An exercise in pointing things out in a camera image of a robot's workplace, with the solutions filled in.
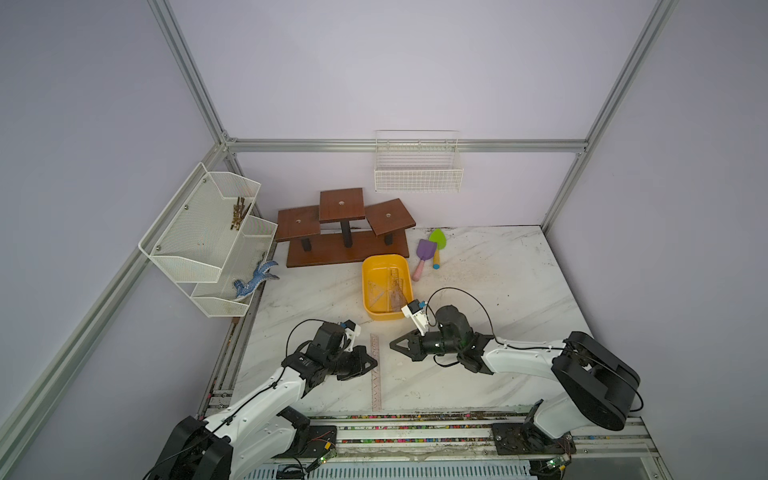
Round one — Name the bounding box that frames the brown wooden stepped stand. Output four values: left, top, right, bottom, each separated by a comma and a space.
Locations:
274, 188, 416, 268

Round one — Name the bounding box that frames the pink triangle ruler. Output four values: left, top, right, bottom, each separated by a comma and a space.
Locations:
388, 278, 408, 312

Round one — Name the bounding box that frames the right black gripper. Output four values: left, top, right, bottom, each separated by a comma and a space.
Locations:
390, 326, 460, 360

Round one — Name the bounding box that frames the pink long straight ruler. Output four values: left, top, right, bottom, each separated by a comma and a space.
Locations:
370, 334, 382, 413

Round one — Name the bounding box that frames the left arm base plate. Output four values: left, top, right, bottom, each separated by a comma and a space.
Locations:
270, 425, 338, 459

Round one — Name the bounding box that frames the brass screws bundle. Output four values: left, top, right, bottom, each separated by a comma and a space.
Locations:
230, 197, 252, 231

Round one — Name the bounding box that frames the clear blue triangle ruler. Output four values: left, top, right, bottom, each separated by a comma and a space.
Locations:
366, 281, 389, 312

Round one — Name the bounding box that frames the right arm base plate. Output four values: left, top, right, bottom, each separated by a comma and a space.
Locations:
491, 423, 576, 455

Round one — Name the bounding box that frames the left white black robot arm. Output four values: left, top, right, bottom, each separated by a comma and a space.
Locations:
144, 320, 378, 479

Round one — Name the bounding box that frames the green yellow toy shovel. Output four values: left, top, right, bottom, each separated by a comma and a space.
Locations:
428, 228, 447, 270

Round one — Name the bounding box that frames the white wire wall basket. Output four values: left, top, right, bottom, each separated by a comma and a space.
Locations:
374, 130, 464, 193

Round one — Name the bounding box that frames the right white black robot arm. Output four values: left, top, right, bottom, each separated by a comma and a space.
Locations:
389, 301, 641, 445

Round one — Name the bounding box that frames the purple pink toy shovel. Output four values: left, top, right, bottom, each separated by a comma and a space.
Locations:
411, 239, 438, 282

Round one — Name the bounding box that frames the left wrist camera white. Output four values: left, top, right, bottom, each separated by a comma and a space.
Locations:
341, 320, 361, 352

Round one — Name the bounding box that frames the white mesh two-tier shelf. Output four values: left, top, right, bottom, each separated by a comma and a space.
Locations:
138, 164, 277, 318

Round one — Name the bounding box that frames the yellow plastic storage box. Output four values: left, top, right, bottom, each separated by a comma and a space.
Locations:
362, 254, 414, 321

